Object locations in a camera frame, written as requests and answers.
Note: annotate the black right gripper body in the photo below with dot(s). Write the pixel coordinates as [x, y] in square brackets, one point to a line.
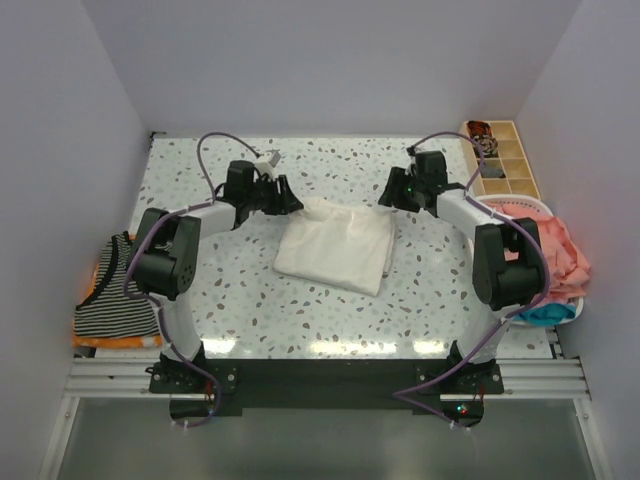
[413, 185]

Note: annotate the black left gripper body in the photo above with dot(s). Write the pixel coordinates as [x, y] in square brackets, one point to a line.
[265, 196]

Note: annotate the white floral print t-shirt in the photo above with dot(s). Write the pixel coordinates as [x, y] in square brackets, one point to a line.
[341, 246]

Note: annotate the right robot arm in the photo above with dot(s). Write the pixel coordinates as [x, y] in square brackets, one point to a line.
[509, 271]

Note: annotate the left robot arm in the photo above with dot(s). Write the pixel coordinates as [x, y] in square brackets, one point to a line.
[162, 265]

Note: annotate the white plastic laundry basket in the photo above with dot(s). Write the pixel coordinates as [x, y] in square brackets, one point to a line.
[540, 207]

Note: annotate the grey rolled socks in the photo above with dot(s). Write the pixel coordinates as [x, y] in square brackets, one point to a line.
[491, 170]

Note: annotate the pink black rolled socks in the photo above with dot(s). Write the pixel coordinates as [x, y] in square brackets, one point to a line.
[486, 145]

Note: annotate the red black rolled socks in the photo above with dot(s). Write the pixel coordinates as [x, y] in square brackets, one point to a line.
[477, 128]

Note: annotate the wooden compartment organizer box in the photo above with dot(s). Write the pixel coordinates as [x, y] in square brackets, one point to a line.
[519, 178]

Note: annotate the salmon orange garment in basket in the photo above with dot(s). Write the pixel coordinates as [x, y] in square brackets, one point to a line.
[569, 268]

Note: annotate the teal garment in basket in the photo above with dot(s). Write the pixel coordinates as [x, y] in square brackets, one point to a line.
[549, 314]

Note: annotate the black white striped folded shirt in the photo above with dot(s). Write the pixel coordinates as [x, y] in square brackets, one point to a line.
[110, 300]

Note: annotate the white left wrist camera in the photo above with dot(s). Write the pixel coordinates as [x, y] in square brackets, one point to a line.
[267, 162]

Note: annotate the aluminium table frame rail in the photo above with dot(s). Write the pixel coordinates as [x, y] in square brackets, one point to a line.
[552, 379]

